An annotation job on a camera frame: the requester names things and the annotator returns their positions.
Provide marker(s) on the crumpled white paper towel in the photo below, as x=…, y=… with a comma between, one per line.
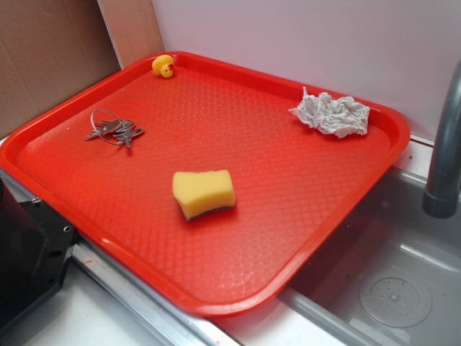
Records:
x=340, y=117

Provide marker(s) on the red plastic tray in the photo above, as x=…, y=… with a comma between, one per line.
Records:
x=293, y=184

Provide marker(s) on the grey faucet spout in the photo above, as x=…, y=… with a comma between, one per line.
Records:
x=442, y=189

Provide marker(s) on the yellow kitchen sponge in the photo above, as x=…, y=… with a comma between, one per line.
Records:
x=198, y=193

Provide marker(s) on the grey sink basin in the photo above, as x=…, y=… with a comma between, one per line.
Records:
x=389, y=275

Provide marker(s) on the bunch of silver keys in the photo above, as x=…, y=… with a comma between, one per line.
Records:
x=113, y=130

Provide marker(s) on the brown cardboard panel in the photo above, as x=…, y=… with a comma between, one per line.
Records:
x=52, y=50

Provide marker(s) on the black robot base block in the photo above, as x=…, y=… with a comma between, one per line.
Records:
x=36, y=244

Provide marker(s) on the yellow rubber duck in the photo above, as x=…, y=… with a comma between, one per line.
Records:
x=163, y=66

